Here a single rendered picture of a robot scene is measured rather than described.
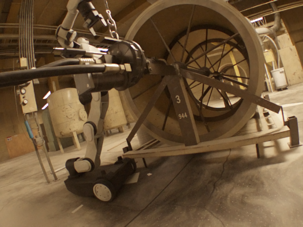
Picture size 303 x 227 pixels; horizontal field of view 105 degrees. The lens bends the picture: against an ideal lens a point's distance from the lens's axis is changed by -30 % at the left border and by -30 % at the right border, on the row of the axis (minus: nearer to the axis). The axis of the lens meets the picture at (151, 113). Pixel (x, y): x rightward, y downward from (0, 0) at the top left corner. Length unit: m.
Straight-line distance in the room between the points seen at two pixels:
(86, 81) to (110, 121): 6.23
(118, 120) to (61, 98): 2.65
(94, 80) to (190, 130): 0.99
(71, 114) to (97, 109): 4.17
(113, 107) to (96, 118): 5.56
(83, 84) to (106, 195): 0.90
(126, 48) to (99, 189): 1.04
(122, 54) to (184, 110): 0.77
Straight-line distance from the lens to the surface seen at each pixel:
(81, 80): 0.78
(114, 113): 6.95
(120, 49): 0.97
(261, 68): 1.54
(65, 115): 5.54
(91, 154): 1.54
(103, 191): 1.35
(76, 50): 0.82
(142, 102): 2.27
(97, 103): 1.38
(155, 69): 1.10
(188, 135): 1.49
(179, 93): 1.44
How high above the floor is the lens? 0.61
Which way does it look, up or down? 1 degrees down
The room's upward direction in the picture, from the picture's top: 16 degrees counter-clockwise
